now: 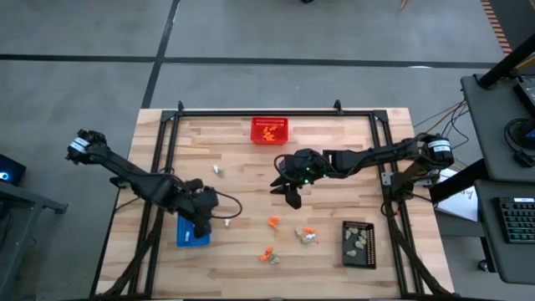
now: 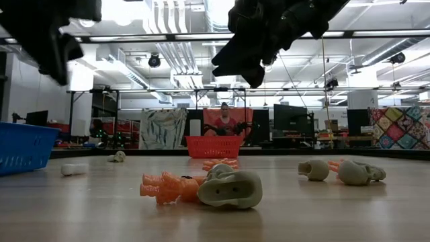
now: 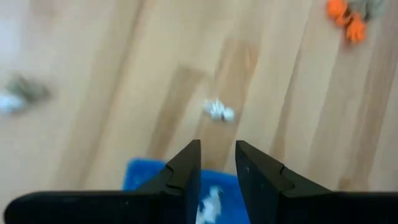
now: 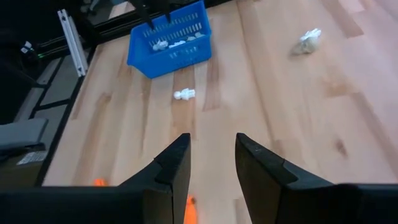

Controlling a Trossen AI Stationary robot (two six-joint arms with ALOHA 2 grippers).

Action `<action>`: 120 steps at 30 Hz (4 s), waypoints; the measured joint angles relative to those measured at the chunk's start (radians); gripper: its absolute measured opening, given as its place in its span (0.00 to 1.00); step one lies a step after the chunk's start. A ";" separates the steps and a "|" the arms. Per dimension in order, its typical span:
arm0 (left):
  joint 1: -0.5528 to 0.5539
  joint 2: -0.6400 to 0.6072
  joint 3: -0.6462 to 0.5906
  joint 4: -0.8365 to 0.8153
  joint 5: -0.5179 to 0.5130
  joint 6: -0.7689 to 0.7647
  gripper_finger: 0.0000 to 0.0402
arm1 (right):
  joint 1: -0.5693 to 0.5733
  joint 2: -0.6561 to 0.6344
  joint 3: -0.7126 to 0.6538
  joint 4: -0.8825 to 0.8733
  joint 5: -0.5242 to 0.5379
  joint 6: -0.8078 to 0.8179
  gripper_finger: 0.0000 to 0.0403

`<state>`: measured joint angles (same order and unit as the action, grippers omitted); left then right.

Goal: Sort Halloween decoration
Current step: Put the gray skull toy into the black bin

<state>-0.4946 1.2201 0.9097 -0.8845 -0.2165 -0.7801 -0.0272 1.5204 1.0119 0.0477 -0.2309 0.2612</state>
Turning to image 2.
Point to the silver ceiling duct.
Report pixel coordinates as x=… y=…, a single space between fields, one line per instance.
x=215 y=20
x=386 y=50

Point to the brown cardboard box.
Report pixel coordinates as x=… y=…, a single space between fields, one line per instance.
x=332 y=125

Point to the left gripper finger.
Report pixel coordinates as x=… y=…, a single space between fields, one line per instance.
x=57 y=74

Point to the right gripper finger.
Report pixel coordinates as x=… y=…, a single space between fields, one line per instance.
x=248 y=75
x=245 y=53

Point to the red plastic basket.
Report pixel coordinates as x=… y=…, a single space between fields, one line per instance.
x=215 y=146

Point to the blue plastic basket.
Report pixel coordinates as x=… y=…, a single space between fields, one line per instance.
x=27 y=148

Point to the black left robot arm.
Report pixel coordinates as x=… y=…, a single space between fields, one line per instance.
x=50 y=10

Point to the black linear ceiling light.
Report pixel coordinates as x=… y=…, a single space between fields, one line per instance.
x=348 y=33

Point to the colourful patchwork quilt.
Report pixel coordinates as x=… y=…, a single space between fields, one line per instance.
x=399 y=127

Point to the leaf-print cloth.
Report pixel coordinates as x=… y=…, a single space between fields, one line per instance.
x=163 y=129

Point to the white plastic skeleton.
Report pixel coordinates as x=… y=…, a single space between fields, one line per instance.
x=74 y=169

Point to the black monitor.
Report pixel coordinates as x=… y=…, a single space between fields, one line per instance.
x=290 y=117
x=356 y=121
x=37 y=118

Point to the black background robot arm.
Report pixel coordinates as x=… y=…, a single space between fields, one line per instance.
x=118 y=138
x=97 y=134
x=242 y=128
x=215 y=129

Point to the black aluminium table frame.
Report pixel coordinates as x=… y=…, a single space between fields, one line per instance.
x=151 y=153

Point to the black background rig frame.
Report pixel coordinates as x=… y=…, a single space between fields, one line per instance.
x=71 y=114

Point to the person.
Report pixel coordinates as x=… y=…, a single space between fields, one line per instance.
x=225 y=122

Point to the pale green plastic skull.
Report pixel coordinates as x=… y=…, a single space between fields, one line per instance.
x=231 y=191
x=315 y=170
x=118 y=156
x=357 y=173

